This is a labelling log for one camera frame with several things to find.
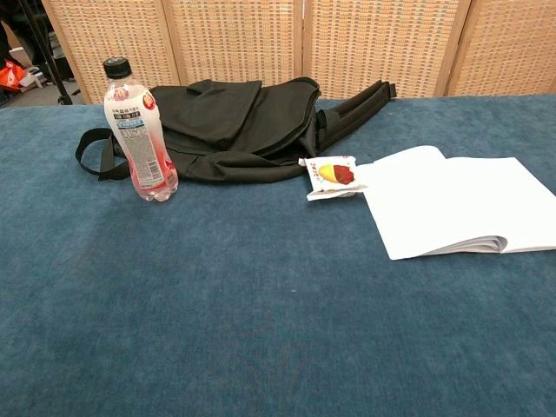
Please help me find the sweet potato snack packet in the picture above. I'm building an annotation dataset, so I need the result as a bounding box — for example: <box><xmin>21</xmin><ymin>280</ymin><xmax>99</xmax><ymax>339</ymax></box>
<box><xmin>297</xmin><ymin>155</ymin><xmax>368</xmax><ymax>202</ymax></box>

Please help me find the woven rattan folding screen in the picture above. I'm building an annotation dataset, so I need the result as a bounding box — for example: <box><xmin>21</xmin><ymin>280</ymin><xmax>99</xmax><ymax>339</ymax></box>
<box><xmin>40</xmin><ymin>0</ymin><xmax>556</xmax><ymax>105</ymax></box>

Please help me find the blue table cloth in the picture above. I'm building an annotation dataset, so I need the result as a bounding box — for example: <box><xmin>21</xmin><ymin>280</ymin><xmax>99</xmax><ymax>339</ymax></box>
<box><xmin>0</xmin><ymin>94</ymin><xmax>556</xmax><ymax>417</ymax></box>

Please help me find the white book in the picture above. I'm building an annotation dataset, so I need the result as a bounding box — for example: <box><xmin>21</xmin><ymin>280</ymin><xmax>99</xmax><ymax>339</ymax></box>
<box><xmin>352</xmin><ymin>144</ymin><xmax>556</xmax><ymax>261</ymax></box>

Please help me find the pink drink plastic bottle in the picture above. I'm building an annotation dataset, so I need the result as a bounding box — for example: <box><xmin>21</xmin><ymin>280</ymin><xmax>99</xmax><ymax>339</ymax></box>
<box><xmin>103</xmin><ymin>56</ymin><xmax>180</xmax><ymax>203</ymax></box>

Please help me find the orange bag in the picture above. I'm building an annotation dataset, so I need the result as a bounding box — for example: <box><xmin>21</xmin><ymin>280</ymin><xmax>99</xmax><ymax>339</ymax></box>
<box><xmin>0</xmin><ymin>60</ymin><xmax>26</xmax><ymax>91</ymax></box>

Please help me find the black tripod stand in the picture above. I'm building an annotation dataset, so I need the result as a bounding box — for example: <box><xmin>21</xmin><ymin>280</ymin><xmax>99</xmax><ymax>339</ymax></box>
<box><xmin>17</xmin><ymin>0</ymin><xmax>74</xmax><ymax>106</ymax></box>

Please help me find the black fabric backpack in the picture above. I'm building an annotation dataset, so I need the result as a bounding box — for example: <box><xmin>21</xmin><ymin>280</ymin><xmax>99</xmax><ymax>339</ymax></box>
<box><xmin>75</xmin><ymin>76</ymin><xmax>399</xmax><ymax>182</ymax></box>

